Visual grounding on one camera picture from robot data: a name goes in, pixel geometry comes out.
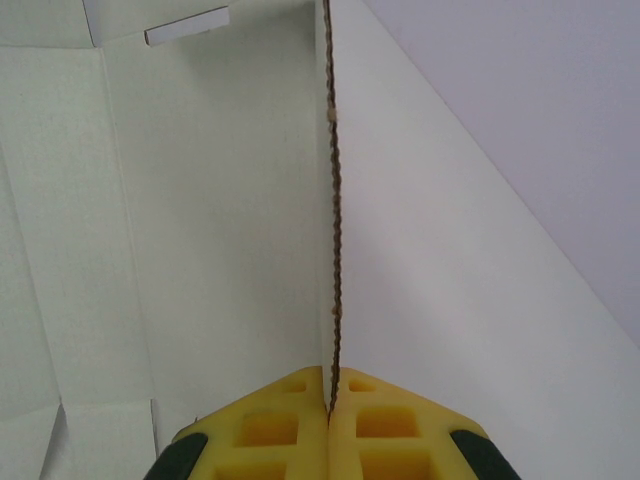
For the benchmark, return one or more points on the white cardboard paper box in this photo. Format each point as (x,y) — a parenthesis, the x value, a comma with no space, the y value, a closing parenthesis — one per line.
(210,210)

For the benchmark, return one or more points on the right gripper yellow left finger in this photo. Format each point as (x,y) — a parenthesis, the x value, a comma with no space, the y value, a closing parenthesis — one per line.
(280,450)

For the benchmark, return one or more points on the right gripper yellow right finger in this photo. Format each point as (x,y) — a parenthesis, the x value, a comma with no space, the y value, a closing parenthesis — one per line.
(390,445)

